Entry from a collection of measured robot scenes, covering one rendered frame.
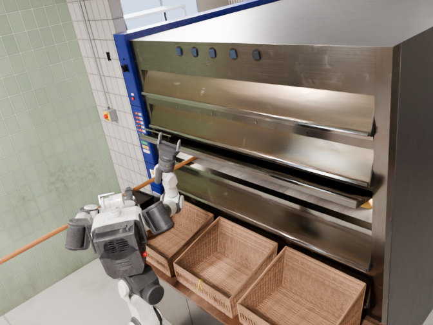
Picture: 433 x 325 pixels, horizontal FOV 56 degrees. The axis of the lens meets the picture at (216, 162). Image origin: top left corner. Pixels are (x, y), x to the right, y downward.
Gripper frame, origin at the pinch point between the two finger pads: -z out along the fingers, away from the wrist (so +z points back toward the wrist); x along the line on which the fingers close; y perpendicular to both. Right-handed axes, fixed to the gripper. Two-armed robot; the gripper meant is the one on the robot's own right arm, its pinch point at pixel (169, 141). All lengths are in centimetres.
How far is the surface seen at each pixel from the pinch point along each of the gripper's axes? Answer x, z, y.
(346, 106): -76, -40, 23
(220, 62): -3, -23, 56
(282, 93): -44, -26, 39
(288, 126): -53, -12, 33
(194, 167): 2, 69, 63
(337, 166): -84, -9, 19
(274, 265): -75, 73, 11
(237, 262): -52, 105, 27
